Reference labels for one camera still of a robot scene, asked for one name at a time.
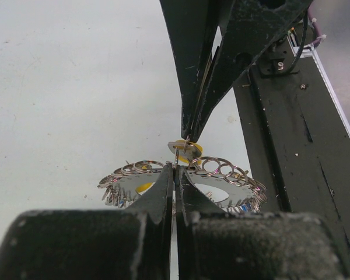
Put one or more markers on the white slotted cable duct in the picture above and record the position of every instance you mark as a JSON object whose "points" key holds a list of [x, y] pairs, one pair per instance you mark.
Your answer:
{"points": [[314, 55]]}

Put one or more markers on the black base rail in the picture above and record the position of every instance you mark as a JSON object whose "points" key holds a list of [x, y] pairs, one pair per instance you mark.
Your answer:
{"points": [[296, 142]]}

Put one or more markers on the round metal keyring organiser disc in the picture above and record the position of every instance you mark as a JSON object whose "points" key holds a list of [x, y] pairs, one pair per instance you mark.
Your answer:
{"points": [[222, 182]]}

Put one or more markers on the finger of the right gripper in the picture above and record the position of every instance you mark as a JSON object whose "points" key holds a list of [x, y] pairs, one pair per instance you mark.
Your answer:
{"points": [[192, 26], [251, 28]]}

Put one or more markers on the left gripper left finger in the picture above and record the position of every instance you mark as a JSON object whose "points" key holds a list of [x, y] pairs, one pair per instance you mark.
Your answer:
{"points": [[133, 243]]}

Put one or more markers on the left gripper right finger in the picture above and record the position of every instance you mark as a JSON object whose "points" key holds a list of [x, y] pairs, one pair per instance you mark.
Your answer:
{"points": [[214, 244]]}

